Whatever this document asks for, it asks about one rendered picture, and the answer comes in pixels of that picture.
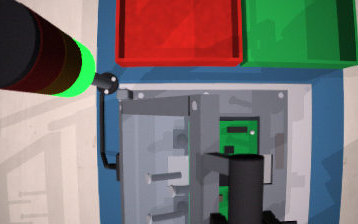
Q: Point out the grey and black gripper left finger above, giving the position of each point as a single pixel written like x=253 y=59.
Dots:
x=217 y=218

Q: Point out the green circuit board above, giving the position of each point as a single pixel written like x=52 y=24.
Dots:
x=235 y=138

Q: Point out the green open bin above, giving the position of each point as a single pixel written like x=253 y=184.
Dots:
x=325 y=30

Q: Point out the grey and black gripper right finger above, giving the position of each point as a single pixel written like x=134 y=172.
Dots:
x=268 y=218

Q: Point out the red bin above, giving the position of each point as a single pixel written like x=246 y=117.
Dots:
x=168 y=33

